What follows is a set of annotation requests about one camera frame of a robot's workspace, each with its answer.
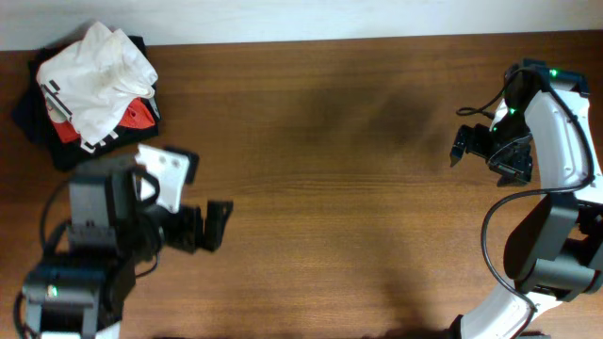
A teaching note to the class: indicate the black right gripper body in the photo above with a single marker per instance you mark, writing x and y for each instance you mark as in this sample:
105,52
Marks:
478,143

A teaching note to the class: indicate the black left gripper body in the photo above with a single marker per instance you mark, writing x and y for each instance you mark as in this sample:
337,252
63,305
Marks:
199,227

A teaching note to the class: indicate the white t-shirt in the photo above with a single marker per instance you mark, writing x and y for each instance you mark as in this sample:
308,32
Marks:
95,79

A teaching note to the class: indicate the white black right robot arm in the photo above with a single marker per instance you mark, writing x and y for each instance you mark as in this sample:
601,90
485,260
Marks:
540,141

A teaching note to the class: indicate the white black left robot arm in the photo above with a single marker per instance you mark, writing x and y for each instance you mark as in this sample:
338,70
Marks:
88,264

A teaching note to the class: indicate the red folded t-shirt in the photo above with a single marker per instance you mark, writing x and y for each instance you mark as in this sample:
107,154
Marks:
137,116

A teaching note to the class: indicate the black folded t-shirt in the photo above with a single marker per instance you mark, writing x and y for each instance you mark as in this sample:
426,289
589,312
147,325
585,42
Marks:
30,115

